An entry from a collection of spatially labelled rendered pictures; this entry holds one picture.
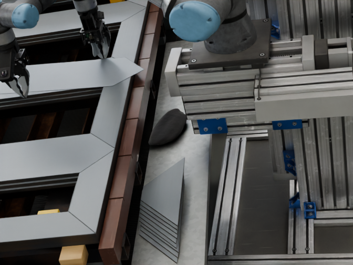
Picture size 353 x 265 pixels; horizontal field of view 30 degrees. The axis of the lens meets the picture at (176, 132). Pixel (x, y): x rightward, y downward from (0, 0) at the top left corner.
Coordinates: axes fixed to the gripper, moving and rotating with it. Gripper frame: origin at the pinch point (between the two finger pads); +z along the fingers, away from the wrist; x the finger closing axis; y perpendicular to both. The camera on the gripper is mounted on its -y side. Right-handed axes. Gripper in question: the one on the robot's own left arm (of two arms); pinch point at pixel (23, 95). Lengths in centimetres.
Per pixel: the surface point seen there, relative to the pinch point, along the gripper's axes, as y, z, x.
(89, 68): 13.5, 0.7, -20.7
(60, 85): 4.5, 0.7, -11.9
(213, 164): 56, 86, -50
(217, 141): 73, 86, -52
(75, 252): -70, 5, -31
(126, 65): 11.2, 0.6, -34.5
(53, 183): -44.3, 3.4, -19.7
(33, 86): 6.3, 0.7, -1.7
